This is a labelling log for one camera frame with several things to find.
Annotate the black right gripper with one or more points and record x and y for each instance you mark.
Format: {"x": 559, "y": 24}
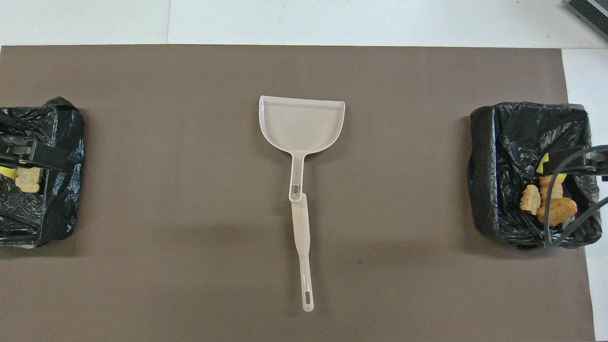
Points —
{"x": 565, "y": 162}

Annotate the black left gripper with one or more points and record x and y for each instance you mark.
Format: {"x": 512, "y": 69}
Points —
{"x": 45, "y": 156}

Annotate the yellow sponge piece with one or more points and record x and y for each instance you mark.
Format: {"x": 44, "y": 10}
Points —
{"x": 542, "y": 164}
{"x": 5, "y": 171}

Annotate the small striped croissant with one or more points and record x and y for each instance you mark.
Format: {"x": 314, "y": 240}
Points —
{"x": 27, "y": 180}
{"x": 530, "y": 199}
{"x": 558, "y": 191}

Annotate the golden bread bun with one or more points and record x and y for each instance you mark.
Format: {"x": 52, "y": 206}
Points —
{"x": 563, "y": 211}

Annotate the beige plastic dustpan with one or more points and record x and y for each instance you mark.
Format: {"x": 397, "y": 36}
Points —
{"x": 300, "y": 123}

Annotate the beige hand brush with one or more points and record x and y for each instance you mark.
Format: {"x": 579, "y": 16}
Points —
{"x": 301, "y": 228}

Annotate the black bag lined bin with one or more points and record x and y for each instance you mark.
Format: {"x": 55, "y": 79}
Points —
{"x": 503, "y": 190}
{"x": 57, "y": 204}

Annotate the dark ribbed box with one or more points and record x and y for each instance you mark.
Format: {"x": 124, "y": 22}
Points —
{"x": 591, "y": 12}

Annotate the brown table mat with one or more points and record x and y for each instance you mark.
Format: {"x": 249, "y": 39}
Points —
{"x": 190, "y": 237}

